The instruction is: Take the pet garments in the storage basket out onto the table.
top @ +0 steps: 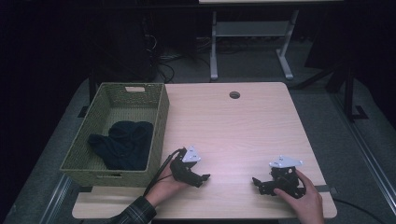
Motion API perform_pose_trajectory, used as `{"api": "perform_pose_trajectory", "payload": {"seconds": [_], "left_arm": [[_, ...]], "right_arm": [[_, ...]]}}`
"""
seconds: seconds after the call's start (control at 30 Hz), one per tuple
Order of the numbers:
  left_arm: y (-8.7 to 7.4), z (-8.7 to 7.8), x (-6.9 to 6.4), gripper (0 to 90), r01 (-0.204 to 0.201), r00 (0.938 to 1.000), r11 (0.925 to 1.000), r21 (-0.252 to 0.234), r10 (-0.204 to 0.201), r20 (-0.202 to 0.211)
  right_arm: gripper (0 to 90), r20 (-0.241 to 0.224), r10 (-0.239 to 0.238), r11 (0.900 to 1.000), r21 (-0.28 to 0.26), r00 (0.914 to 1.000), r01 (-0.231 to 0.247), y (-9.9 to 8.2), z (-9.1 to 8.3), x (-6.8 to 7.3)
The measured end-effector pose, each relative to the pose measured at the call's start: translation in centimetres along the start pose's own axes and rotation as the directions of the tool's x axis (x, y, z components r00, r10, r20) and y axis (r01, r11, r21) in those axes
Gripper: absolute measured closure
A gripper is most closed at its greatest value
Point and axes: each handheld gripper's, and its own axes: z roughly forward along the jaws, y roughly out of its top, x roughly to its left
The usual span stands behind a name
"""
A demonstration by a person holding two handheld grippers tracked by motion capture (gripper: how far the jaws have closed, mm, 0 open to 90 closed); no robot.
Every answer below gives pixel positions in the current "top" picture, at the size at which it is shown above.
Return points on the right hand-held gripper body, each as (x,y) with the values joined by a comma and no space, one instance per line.
(285,180)

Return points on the dark cloth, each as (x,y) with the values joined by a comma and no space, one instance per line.
(127,146)

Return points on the black metal stand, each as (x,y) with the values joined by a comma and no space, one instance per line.
(349,93)

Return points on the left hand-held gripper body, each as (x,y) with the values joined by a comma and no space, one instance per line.
(183,171)

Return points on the person's right hand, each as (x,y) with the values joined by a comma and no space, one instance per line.
(309,207)

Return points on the green woven basket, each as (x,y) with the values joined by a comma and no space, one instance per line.
(93,179)

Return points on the person's left hand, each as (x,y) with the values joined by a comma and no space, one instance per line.
(163,188)

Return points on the metal floor rail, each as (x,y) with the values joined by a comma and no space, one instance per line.
(56,199)
(367,155)

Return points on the white metal desk frame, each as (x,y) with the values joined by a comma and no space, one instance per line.
(249,29)

